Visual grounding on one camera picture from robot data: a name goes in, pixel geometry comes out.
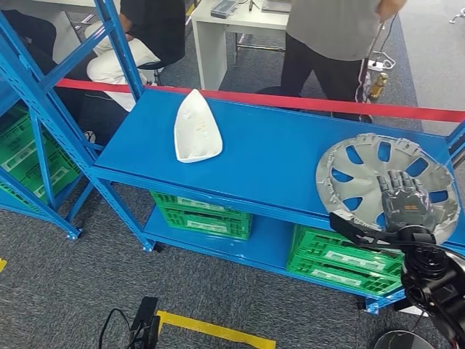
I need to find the blue metal shelf rack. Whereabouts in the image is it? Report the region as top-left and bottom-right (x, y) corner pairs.
(0, 84), (99, 242)
(0, 0), (465, 315)

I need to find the silver wheel hubcap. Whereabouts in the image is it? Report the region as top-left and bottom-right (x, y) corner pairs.
(315, 133), (461, 246)

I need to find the white plastic shell part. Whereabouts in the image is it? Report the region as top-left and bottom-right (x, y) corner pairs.
(173, 88), (224, 164)

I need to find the clear plastic case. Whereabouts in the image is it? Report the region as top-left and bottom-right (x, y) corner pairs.
(210, 0), (239, 19)

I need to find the thin metal pole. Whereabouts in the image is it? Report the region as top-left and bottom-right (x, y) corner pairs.
(367, 21), (386, 61)

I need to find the white power strip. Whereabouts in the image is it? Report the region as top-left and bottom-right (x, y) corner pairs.
(367, 50), (396, 72)

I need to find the black office chair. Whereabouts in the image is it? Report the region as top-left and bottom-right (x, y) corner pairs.
(139, 60), (164, 87)

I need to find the grey laptop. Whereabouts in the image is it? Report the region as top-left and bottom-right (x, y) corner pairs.
(261, 0), (291, 14)

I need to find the red barrier belt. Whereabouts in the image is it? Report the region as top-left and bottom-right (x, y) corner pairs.
(56, 78), (465, 124)

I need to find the golden bottle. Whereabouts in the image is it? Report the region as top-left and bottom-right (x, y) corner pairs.
(369, 72), (389, 101)

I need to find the green folding plastic crate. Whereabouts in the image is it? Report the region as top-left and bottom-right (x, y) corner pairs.
(160, 206), (253, 241)
(0, 105), (69, 172)
(292, 224), (405, 276)
(286, 250), (404, 297)
(150, 190), (254, 220)
(18, 144), (82, 204)

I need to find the chrome stanchion post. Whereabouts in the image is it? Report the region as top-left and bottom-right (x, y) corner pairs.
(372, 329), (435, 349)

